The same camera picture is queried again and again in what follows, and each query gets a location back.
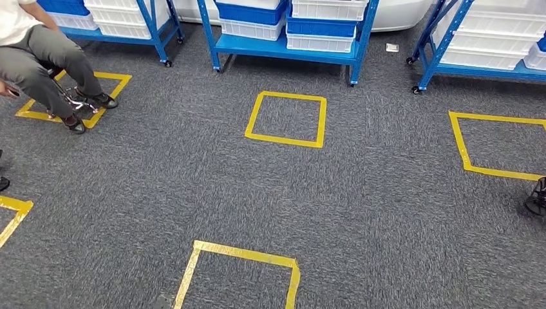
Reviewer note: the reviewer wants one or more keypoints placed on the chrome stool black seat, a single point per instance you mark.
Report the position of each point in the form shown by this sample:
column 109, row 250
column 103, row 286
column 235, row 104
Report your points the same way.
column 79, row 103

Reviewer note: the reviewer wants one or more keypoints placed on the blue metal shelf rack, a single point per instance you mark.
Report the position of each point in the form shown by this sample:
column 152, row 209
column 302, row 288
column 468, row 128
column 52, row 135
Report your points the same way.
column 490, row 71
column 277, row 49
column 77, row 33

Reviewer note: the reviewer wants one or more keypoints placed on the person's hand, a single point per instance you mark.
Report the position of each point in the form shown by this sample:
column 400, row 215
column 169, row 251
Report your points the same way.
column 8, row 90

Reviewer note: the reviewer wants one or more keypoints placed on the small white floor plate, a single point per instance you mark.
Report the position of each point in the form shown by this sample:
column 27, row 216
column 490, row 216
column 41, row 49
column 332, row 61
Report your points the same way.
column 392, row 47

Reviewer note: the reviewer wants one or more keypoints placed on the yellow floor tape square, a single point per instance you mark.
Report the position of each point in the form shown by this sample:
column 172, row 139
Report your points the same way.
column 109, row 91
column 251, row 123
column 21, row 207
column 458, row 140

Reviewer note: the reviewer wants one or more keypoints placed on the person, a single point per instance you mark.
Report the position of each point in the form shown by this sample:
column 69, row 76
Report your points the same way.
column 42, row 51

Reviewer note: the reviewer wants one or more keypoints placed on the white plastic crate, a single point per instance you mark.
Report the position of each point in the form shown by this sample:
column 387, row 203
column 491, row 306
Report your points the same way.
column 536, row 59
column 251, row 3
column 123, row 30
column 482, row 59
column 320, row 43
column 503, row 21
column 490, row 42
column 251, row 30
column 72, row 21
column 115, row 10
column 328, row 9

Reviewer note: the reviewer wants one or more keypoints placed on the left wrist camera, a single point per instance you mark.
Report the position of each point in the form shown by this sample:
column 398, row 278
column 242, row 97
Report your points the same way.
column 163, row 303

